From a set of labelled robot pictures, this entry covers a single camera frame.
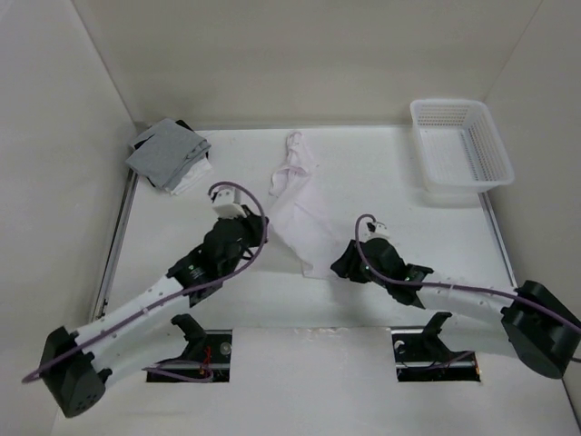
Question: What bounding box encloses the white tank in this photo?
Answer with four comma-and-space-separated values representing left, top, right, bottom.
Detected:
269, 131, 348, 281
169, 158, 213, 195

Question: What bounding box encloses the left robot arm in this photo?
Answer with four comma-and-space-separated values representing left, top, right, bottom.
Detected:
39, 207, 269, 418

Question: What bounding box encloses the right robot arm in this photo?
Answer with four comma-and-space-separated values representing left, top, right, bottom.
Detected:
330, 237, 580, 379

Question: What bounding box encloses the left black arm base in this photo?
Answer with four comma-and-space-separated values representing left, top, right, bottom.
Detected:
145, 314, 233, 383

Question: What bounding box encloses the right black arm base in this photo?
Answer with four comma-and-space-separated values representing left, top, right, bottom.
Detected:
391, 312, 480, 382

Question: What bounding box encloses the folded white tank top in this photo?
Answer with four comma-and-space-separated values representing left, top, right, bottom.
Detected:
169, 158, 213, 195

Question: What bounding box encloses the folded grey tank top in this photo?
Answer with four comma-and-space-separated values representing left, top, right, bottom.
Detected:
125, 142, 212, 193

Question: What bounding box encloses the white plastic basket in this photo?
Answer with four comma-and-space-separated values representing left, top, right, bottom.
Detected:
409, 98, 515, 194

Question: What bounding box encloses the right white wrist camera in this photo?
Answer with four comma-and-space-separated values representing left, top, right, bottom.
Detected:
365, 221, 390, 241

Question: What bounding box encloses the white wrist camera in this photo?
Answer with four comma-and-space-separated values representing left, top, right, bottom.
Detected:
365, 221, 390, 241
210, 186, 246, 219

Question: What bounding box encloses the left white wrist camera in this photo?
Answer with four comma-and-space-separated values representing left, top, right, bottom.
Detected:
210, 186, 246, 219

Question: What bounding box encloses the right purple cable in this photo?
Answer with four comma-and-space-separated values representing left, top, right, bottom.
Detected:
353, 213, 581, 340

